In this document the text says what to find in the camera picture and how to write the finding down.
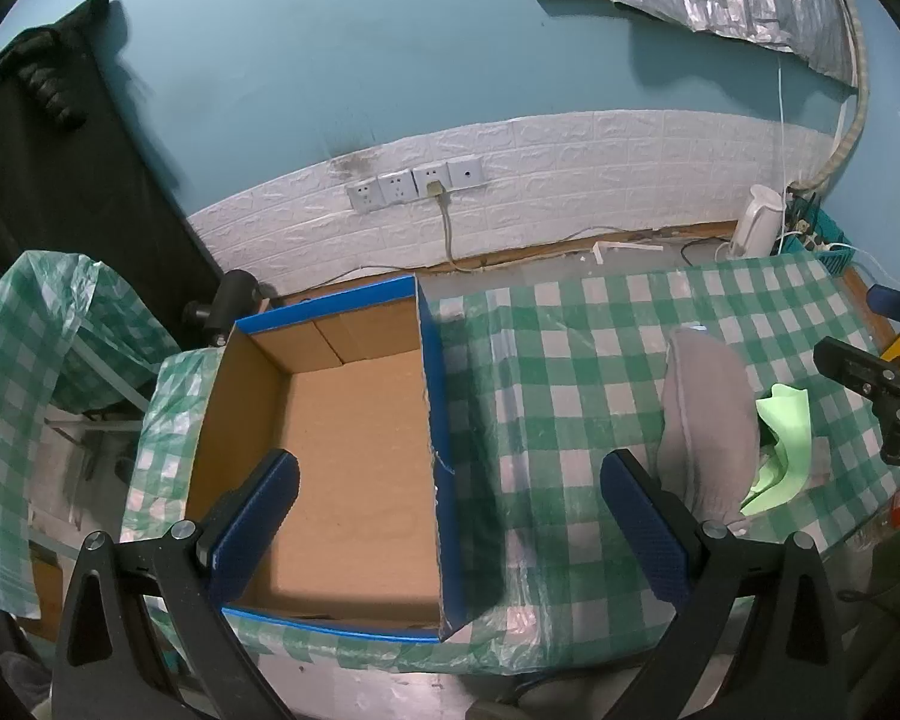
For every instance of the white wall socket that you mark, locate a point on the white wall socket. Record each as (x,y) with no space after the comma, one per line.
(424,174)
(364,195)
(466,171)
(396,186)

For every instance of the black knob stand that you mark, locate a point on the black knob stand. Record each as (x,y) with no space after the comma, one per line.
(232,300)

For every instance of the green checked tablecloth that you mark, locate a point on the green checked tablecloth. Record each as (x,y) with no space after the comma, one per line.
(570,360)

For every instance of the tape wrapped pipe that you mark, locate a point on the tape wrapped pipe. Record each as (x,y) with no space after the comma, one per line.
(859,112)

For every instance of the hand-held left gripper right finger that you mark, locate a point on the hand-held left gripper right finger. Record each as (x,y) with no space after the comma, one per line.
(645,532)

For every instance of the light green cloth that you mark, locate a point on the light green cloth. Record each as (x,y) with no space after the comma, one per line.
(787,427)

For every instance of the green checked plastic sheet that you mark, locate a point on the green checked plastic sheet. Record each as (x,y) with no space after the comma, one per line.
(15,360)

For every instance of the white electric kettle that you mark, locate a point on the white electric kettle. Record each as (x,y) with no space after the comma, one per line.
(757,225)

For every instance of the white plastic trim piece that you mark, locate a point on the white plastic trim piece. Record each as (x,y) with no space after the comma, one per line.
(622,247)

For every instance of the blue cardboard box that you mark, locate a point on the blue cardboard box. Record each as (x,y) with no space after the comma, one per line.
(360,465)

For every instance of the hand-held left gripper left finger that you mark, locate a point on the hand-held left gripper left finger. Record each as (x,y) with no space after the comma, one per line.
(259,525)

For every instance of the large grey cloth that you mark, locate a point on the large grey cloth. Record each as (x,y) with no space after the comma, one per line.
(705,427)

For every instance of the teal plastic basket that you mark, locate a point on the teal plastic basket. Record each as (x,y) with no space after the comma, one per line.
(825,236)

